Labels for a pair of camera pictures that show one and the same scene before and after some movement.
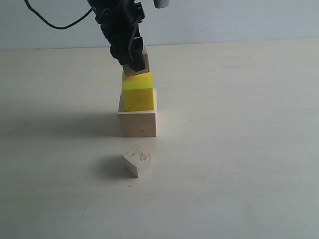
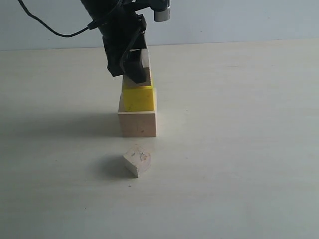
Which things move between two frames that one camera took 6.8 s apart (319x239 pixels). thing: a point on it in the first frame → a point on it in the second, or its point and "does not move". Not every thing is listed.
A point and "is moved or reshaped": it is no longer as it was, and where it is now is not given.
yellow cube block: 139,94 does not move
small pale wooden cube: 137,160 does not move
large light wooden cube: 141,123 does not move
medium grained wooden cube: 128,70 is moved or reshaped
